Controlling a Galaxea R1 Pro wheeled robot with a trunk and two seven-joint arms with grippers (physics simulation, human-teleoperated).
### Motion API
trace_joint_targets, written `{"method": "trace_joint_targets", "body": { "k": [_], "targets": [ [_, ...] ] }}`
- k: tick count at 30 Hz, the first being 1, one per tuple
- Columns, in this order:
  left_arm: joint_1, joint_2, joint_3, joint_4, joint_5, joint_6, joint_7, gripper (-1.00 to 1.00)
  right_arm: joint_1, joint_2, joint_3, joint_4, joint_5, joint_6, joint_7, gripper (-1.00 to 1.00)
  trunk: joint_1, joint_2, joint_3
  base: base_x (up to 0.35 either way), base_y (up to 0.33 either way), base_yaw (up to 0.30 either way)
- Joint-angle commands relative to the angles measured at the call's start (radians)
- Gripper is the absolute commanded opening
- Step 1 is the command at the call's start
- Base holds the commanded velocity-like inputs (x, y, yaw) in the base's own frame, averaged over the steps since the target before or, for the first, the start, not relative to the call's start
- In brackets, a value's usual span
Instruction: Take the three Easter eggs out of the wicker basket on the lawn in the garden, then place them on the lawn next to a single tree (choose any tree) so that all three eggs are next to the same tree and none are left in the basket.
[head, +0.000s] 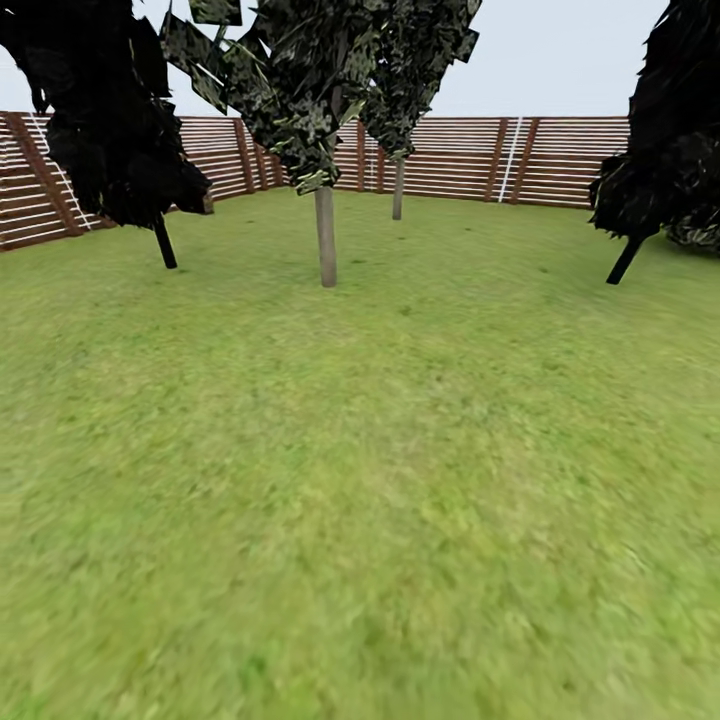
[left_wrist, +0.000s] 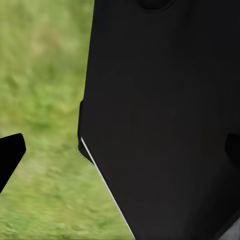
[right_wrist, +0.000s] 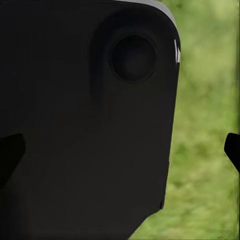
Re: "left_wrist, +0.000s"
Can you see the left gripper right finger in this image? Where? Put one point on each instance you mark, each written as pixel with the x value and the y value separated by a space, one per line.
pixel 232 149

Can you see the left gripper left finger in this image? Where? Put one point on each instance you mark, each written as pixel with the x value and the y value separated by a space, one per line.
pixel 12 150

